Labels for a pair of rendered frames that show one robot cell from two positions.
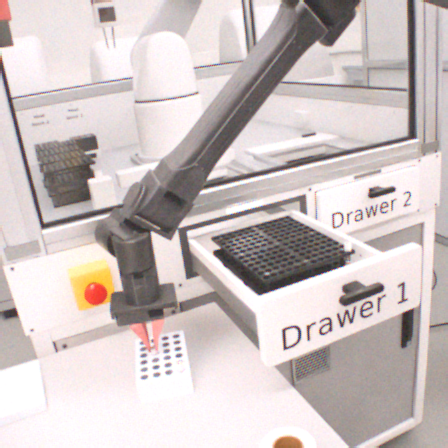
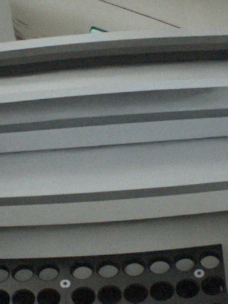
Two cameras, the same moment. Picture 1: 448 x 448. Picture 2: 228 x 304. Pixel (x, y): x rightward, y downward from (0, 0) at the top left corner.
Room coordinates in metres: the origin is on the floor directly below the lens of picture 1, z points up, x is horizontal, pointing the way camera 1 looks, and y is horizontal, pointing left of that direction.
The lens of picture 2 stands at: (1.33, -0.19, 1.30)
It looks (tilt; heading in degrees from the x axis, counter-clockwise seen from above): 50 degrees down; 202
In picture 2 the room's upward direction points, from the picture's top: 5 degrees counter-clockwise
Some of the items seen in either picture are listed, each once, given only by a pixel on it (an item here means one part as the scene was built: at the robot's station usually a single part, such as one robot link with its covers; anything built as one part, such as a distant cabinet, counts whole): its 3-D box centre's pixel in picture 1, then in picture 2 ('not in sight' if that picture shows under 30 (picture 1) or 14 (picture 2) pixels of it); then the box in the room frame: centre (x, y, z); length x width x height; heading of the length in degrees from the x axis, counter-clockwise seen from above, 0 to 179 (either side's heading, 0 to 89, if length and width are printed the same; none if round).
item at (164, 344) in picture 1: (163, 364); not in sight; (0.65, 0.13, 0.78); 0.12 x 0.08 x 0.04; 7
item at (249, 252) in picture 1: (279, 259); not in sight; (0.80, -0.09, 0.87); 0.22 x 0.18 x 0.06; 21
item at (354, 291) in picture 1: (356, 290); not in sight; (0.59, -0.18, 0.91); 0.07 x 0.04 x 0.01; 111
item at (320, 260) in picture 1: (308, 264); not in sight; (0.70, -0.13, 0.90); 0.18 x 0.02 x 0.01; 111
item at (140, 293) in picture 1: (141, 286); not in sight; (0.65, 0.14, 0.92); 0.10 x 0.07 x 0.07; 98
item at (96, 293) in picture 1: (95, 292); not in sight; (0.75, 0.24, 0.88); 0.04 x 0.03 x 0.04; 111
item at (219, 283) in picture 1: (277, 259); not in sight; (0.81, -0.09, 0.86); 0.40 x 0.26 x 0.06; 21
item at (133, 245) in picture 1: (132, 248); not in sight; (0.66, 0.14, 0.98); 0.07 x 0.06 x 0.07; 31
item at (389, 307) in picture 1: (345, 302); not in sight; (0.61, -0.17, 0.87); 0.29 x 0.02 x 0.11; 111
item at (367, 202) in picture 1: (370, 201); not in sight; (1.02, -0.34, 0.87); 0.29 x 0.02 x 0.11; 111
